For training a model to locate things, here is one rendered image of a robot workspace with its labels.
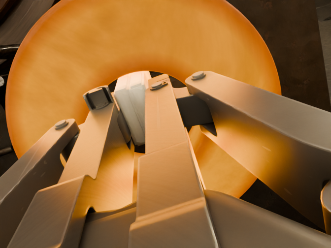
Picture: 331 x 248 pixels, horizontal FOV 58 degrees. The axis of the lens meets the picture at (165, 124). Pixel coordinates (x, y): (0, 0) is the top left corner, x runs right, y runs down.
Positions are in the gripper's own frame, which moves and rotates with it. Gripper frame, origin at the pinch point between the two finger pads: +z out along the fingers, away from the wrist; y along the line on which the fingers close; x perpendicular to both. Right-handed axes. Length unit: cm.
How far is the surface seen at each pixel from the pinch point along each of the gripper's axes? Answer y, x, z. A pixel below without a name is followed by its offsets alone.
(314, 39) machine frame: 25.0, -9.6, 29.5
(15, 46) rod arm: -11.6, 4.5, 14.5
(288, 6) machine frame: 22.0, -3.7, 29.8
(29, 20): -11.1, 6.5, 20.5
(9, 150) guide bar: -26.6, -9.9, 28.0
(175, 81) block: 2.4, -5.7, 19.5
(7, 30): -14.0, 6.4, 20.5
